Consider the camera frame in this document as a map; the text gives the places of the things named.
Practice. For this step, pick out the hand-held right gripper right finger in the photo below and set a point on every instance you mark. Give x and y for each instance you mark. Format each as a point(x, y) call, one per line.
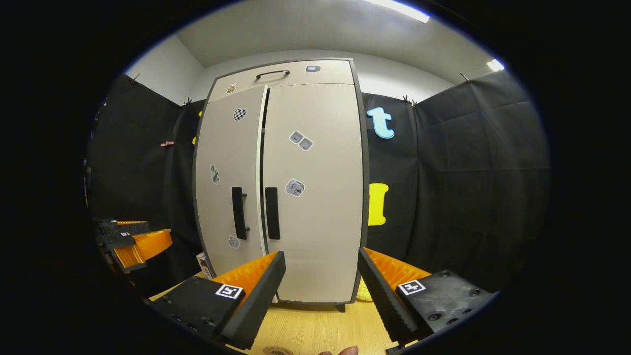
point(382, 296)

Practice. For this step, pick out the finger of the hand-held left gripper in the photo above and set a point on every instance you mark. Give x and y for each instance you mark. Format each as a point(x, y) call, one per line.
point(121, 242)
point(125, 229)

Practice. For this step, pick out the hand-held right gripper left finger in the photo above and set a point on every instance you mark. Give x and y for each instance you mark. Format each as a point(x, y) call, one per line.
point(259, 296)

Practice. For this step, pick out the grey cabinet door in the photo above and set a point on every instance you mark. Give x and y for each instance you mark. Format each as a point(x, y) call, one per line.
point(222, 148)
point(325, 222)

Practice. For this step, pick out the yellow soft lump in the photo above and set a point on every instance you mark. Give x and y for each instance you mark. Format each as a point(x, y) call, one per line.
point(364, 293)

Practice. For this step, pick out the small printed box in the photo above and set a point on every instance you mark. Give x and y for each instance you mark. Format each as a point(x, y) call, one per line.
point(204, 266)

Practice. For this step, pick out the grey cabinet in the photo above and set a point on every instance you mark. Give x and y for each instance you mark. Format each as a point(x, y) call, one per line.
point(366, 162)

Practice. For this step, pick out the black backdrop cloth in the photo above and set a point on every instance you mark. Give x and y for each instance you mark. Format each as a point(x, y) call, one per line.
point(468, 172)

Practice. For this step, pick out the grey cabinet drawer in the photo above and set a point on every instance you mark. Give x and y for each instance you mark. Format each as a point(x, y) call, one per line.
point(323, 79)

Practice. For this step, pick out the small ceiling light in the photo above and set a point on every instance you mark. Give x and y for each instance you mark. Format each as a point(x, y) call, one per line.
point(495, 65)

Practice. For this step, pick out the long ceiling light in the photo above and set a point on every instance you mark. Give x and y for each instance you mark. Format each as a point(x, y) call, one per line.
point(399, 10)

